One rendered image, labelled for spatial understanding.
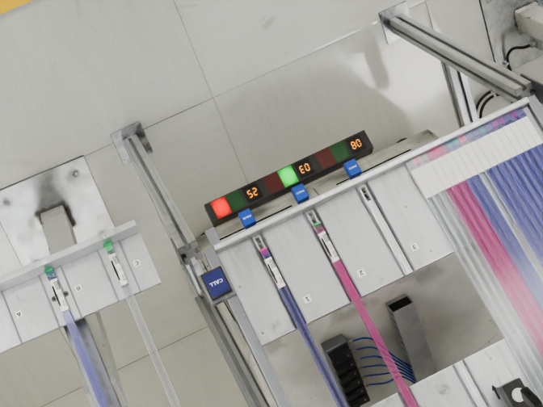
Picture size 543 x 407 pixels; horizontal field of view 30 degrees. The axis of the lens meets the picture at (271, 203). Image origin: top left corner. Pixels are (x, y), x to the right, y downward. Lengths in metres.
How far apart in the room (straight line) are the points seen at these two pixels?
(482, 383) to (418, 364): 0.40
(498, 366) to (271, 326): 0.41
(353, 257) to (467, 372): 0.29
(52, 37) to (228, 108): 0.47
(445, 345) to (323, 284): 0.52
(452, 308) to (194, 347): 0.85
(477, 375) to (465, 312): 0.44
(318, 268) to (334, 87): 0.86
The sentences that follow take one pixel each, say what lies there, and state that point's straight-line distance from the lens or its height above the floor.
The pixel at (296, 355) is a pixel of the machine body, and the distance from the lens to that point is 2.16.
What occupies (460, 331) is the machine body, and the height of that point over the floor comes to 0.62.
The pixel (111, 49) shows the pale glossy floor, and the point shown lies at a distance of 2.45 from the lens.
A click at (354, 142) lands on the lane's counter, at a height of 0.65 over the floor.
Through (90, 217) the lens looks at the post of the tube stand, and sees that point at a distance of 2.57.
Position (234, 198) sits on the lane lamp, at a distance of 1.91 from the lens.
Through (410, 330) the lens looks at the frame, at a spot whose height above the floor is 0.66.
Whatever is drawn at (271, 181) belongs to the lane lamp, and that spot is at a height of 0.65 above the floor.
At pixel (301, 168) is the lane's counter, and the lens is 1.92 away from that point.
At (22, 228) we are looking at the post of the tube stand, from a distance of 2.56.
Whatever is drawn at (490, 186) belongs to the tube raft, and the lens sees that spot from 1.93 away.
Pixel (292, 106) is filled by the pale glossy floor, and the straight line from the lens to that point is 2.60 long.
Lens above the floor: 2.35
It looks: 61 degrees down
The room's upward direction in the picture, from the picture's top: 142 degrees clockwise
